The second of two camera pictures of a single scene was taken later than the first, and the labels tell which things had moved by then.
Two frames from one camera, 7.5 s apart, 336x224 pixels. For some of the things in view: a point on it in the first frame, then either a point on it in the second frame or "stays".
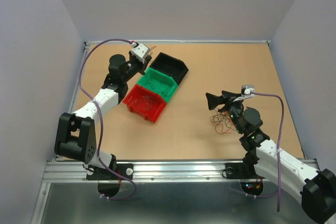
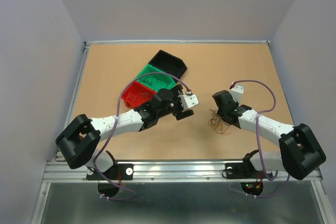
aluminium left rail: [76, 82] stays
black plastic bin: [175, 69] stays
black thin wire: [168, 88] → [157, 81]
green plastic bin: [162, 84] stays
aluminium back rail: [88, 45] stays
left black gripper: [143, 66] → [180, 113]
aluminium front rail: [74, 171] stays
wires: [145, 101] → [132, 97]
